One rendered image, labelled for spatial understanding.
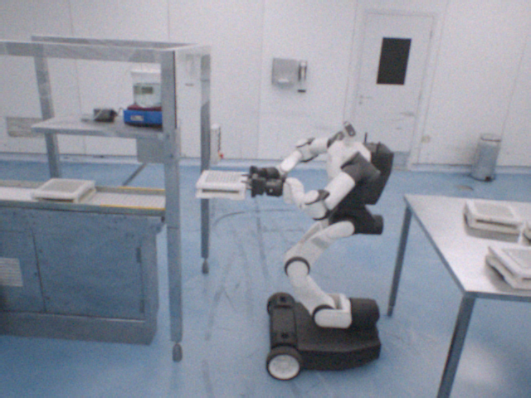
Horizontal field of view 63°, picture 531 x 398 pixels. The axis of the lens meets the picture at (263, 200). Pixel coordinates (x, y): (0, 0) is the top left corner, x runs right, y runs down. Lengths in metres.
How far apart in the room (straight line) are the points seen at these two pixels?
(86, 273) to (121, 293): 0.22
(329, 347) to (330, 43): 4.34
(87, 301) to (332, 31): 4.56
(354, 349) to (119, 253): 1.41
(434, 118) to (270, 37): 2.56
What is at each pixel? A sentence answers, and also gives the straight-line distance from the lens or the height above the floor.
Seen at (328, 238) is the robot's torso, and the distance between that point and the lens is 2.32.
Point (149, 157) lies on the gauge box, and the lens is 2.41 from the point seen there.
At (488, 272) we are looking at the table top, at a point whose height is 0.88.
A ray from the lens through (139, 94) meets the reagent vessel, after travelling 2.23.
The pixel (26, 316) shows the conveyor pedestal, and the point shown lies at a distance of 2.96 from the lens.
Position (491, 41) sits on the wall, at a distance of 6.85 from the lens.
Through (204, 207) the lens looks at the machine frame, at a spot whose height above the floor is 0.56.
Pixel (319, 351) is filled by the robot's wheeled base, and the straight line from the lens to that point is 2.54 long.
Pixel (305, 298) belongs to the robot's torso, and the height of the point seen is 0.38.
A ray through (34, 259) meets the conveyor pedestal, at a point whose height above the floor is 0.55.
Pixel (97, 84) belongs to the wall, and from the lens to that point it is 6.18.
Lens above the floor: 1.79
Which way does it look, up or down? 21 degrees down
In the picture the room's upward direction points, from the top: 3 degrees clockwise
